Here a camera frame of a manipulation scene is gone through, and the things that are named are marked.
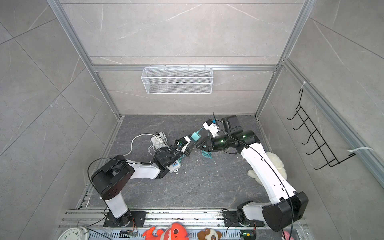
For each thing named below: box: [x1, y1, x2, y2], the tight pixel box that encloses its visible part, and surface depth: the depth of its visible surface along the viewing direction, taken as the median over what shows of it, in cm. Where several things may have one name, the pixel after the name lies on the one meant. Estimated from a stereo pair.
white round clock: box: [58, 226, 89, 240], surface depth 68 cm
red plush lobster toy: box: [142, 222, 189, 240], surface depth 66 cm
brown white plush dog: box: [197, 228, 222, 240], surface depth 69 cm
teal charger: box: [191, 131, 201, 142], surface depth 79 cm
